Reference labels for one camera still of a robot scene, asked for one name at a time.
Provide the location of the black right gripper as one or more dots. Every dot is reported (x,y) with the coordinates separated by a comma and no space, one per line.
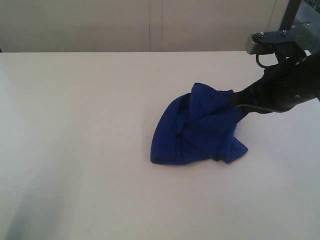
(291,85)

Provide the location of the blue towel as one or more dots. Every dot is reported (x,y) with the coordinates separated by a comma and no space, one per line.
(197,126)

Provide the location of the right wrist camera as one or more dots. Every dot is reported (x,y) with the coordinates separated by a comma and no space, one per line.
(284,44)

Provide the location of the black window frame post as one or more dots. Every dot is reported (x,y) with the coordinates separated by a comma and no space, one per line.
(290,15)

